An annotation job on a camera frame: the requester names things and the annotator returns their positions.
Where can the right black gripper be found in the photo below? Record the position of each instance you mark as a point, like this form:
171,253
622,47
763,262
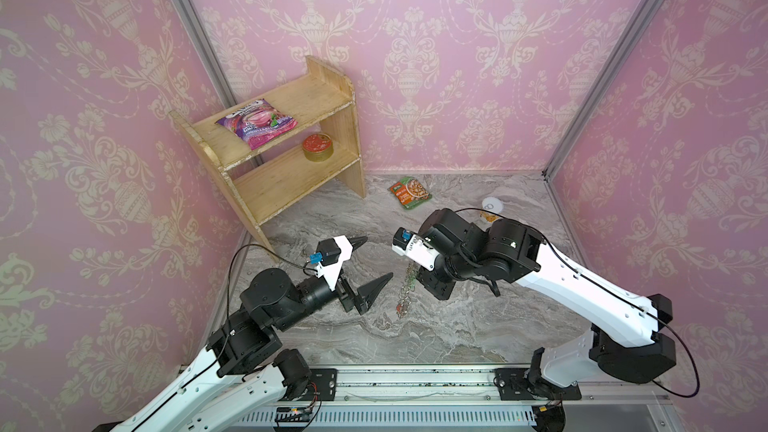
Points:
441,280

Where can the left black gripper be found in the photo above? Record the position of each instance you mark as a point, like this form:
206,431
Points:
367,294

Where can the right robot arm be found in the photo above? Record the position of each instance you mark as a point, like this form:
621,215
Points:
628,337

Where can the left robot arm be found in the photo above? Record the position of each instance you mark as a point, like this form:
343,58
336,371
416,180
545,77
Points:
244,364

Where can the green orange food packet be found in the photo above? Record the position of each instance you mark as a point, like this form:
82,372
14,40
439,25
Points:
410,192

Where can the yellow can white lid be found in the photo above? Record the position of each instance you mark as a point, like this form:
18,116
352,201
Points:
492,209

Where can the red lid round tin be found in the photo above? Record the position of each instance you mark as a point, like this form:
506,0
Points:
318,147

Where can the wooden two-tier shelf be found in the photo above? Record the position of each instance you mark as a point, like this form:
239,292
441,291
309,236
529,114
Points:
260,184

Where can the purple snack bag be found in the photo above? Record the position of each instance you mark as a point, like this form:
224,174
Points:
257,123

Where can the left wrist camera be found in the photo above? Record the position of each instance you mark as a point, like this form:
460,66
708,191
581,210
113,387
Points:
328,259

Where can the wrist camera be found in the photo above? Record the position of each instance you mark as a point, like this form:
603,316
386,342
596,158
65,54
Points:
328,259
408,244

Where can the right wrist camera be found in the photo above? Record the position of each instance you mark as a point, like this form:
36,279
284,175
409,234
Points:
408,244

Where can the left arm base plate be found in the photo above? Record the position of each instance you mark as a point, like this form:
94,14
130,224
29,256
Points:
320,385

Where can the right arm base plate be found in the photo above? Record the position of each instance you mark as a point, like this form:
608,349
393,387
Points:
513,384

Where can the slotted cable duct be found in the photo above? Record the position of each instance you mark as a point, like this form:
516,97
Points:
393,418

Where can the aluminium mounting rail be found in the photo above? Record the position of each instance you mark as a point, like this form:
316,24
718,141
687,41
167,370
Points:
373,385

